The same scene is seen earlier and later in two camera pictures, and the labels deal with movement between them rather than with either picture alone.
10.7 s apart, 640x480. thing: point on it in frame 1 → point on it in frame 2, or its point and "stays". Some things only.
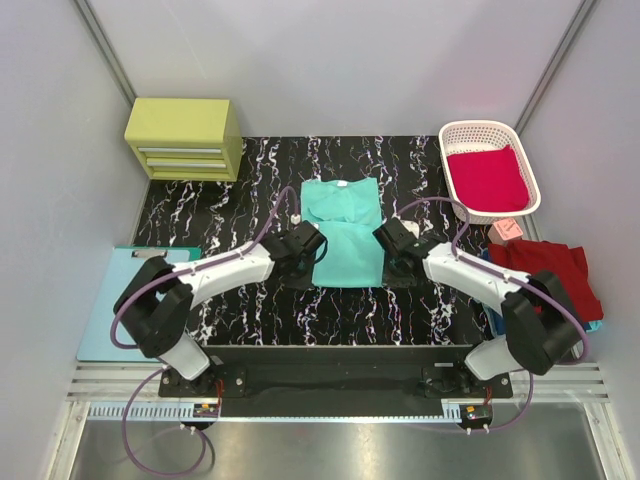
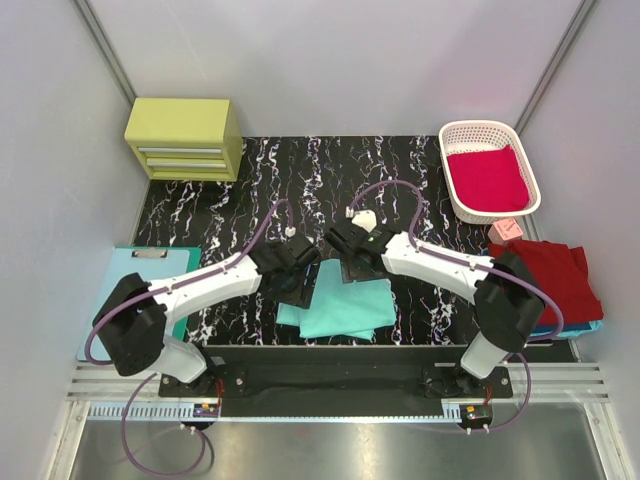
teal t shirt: (348, 215) → (341, 309)
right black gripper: (392, 281) → (350, 272)
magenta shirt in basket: (488, 181) stays
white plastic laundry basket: (487, 170) stays
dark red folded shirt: (570, 266) stays
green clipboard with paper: (98, 343) stays
